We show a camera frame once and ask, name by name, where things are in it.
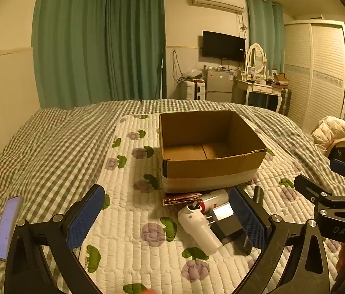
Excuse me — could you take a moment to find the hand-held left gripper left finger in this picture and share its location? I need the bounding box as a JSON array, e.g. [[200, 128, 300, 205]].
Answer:
[[4, 184, 106, 294]]

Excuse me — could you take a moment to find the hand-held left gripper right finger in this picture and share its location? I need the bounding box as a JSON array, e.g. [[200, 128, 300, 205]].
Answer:
[[229, 186, 334, 294]]

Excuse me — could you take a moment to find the white power adapter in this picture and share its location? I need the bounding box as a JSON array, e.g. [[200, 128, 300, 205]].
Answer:
[[207, 204, 233, 221]]

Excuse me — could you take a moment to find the white can with red cap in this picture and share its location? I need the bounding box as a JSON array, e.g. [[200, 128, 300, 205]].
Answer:
[[199, 189, 230, 212]]

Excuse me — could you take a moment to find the brown cardboard box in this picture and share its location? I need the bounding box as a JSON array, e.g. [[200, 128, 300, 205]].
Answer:
[[159, 110, 267, 194]]

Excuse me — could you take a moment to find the black power adapter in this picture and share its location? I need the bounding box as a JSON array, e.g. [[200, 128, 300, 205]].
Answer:
[[215, 217, 253, 255]]

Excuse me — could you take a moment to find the black cylinder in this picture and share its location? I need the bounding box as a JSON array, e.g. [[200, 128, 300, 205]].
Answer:
[[253, 186, 265, 206]]

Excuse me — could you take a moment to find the white padded jacket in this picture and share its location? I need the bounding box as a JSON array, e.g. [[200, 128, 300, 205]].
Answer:
[[310, 116, 345, 157]]

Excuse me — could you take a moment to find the white plastic bottle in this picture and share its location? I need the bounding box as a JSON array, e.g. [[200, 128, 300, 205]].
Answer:
[[177, 205, 223, 256]]

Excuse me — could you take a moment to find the floral quilted mat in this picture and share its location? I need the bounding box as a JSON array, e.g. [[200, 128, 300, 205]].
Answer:
[[76, 113, 345, 294]]

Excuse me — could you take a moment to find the red patterned wallet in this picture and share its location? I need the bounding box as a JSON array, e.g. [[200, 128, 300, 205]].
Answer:
[[161, 192, 203, 206]]

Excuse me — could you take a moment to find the smartphone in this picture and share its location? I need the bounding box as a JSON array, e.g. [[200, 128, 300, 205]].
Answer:
[[0, 196, 23, 261]]

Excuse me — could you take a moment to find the dark suitcase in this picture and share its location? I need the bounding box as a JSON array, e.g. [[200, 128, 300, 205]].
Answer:
[[279, 88, 292, 116]]

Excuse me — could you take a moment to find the white louvred wardrobe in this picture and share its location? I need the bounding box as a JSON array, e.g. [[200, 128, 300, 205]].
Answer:
[[283, 20, 345, 134]]

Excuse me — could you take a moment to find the brown bag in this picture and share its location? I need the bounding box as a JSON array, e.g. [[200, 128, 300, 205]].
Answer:
[[273, 73, 290, 87]]

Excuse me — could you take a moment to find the white dressing table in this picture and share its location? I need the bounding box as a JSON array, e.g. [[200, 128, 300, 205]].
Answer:
[[232, 76, 291, 113]]

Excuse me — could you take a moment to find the silver small fridge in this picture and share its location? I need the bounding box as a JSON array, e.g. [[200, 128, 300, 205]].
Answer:
[[202, 69, 235, 102]]

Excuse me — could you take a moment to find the white oval mirror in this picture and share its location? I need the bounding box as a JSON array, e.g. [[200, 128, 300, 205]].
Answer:
[[245, 43, 267, 74]]

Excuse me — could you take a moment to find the white suitcase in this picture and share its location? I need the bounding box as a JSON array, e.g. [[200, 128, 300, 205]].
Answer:
[[181, 80, 206, 101]]

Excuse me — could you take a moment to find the clear plastic bag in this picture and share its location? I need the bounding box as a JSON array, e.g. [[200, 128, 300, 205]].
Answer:
[[181, 68, 204, 82]]

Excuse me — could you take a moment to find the green curtain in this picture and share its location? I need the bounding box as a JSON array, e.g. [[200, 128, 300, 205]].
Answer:
[[246, 0, 285, 72], [103, 0, 166, 102], [32, 0, 112, 110]]

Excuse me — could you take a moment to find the white pole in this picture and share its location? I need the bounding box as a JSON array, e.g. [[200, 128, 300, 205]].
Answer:
[[160, 48, 165, 100]]

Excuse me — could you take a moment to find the white air conditioner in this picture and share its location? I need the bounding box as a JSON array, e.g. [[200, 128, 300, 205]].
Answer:
[[191, 0, 247, 14]]

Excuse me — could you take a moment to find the black wall television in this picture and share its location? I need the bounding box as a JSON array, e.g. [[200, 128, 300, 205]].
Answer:
[[202, 31, 246, 63]]

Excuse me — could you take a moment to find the wall cable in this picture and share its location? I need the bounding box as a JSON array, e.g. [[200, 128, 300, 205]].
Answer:
[[172, 50, 186, 84]]

